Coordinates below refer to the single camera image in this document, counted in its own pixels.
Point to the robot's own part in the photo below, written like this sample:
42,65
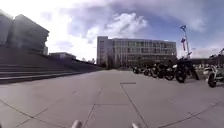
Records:
76,124
135,125

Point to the white scooter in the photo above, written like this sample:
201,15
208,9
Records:
213,76

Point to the low dark building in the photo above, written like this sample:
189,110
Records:
61,55

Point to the wide grey stairs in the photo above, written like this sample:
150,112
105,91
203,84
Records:
30,71

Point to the dark stepped building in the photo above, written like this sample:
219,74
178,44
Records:
26,33

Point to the grey paved plaza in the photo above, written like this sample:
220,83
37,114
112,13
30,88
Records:
110,100

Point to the pole with signs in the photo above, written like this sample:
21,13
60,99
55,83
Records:
185,41

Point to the row of parked bikes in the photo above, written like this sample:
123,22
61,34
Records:
166,70

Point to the large grey multi-storey building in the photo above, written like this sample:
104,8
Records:
136,53

